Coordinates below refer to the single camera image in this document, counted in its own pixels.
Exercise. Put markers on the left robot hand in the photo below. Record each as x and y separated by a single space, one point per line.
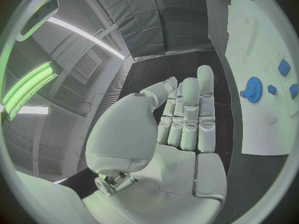
130 134

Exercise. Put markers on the blue gear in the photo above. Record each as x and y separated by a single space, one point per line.
255 92

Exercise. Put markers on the small blue peg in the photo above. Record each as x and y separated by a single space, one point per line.
243 93

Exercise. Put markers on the white task board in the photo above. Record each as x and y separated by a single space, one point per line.
259 127

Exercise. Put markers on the blue block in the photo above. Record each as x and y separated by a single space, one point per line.
294 91
284 68

